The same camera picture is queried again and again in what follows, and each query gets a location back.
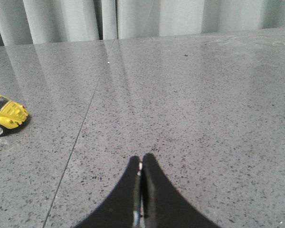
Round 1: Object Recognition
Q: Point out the grey curtain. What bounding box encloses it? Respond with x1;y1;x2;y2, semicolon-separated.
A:
0;0;285;46

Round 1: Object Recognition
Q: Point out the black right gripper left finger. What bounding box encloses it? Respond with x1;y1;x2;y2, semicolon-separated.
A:
76;156;141;228

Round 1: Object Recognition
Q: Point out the yellow toy beetle car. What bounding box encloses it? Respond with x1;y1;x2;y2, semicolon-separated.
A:
0;95;29;137

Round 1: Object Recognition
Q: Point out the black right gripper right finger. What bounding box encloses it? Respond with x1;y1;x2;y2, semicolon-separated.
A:
142;153;218;228

